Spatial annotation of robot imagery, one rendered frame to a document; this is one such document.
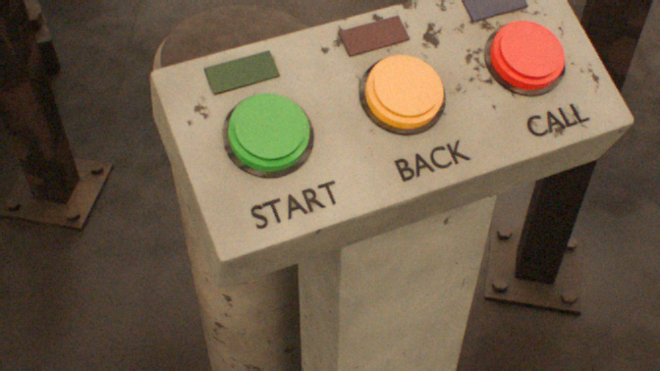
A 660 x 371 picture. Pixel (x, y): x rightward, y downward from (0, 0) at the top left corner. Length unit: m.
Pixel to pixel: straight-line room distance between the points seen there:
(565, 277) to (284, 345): 0.46
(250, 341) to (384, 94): 0.40
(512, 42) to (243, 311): 0.37
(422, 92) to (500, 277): 0.70
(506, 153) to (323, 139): 0.10
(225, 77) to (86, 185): 0.81
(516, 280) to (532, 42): 0.67
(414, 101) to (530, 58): 0.07
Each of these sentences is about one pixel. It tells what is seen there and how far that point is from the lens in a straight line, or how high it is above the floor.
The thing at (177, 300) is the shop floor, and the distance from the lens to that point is 1.11.
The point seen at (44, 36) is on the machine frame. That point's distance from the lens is 1.40.
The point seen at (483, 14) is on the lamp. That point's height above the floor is 0.61.
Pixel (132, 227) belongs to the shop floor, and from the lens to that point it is 1.19.
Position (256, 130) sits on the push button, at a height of 0.61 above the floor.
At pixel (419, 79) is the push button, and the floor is 0.61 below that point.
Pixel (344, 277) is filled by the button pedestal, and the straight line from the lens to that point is 0.49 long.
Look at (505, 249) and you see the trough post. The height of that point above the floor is 0.01.
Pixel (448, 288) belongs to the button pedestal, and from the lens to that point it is 0.56.
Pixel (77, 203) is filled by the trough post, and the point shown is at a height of 0.01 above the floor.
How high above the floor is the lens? 0.91
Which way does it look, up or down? 49 degrees down
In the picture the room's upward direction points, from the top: 1 degrees clockwise
